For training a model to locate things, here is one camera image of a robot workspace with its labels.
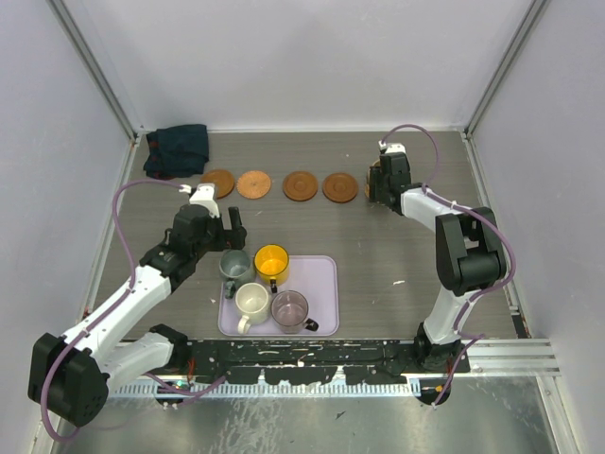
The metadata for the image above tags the brown wooden coaster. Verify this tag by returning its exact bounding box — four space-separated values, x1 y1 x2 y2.
200 169 235 199
322 172 358 203
283 171 319 202

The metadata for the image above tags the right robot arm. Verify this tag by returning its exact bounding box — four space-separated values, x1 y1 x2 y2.
367 151 507 373

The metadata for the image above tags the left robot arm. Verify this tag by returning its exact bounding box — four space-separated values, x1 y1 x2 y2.
27 204 247 428

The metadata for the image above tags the grey ceramic mug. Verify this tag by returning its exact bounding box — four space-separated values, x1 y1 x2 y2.
218 250 256 300

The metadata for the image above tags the dark folded cloth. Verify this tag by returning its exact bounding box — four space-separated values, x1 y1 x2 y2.
143 124 210 180

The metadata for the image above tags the yellow glass mug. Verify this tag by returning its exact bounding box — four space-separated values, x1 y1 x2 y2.
253 244 290 294

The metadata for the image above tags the white ceramic mug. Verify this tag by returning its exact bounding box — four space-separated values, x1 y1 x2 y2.
234 283 271 335

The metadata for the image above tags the clear purple glass mug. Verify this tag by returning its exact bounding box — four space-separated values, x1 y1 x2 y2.
270 290 319 335

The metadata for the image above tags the lavender plastic tray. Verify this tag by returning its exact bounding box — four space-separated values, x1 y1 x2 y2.
217 254 341 337

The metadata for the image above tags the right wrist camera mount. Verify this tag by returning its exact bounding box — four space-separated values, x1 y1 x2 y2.
378 141 406 154

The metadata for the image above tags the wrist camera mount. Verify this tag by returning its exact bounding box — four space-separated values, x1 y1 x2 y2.
179 183 220 218
378 141 406 154

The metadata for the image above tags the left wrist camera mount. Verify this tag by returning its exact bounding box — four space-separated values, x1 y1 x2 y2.
179 183 220 218

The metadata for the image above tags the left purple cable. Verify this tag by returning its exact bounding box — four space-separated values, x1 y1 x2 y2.
39 178 228 444

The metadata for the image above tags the purple cable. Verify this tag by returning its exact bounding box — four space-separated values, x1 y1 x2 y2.
39 178 228 444
379 123 518 411

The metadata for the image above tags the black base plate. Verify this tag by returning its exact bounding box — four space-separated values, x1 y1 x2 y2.
134 338 472 385

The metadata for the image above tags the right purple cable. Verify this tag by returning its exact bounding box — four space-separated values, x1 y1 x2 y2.
379 123 518 411

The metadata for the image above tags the aluminium front rail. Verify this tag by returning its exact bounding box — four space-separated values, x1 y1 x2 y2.
45 338 561 379

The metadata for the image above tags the left aluminium frame post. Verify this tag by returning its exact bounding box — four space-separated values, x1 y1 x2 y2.
46 0 139 141

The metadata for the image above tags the aluminium frame post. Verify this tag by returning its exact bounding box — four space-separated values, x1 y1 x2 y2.
463 0 550 140
46 0 139 141

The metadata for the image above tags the right aluminium frame post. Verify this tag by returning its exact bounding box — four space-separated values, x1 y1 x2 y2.
463 0 550 140

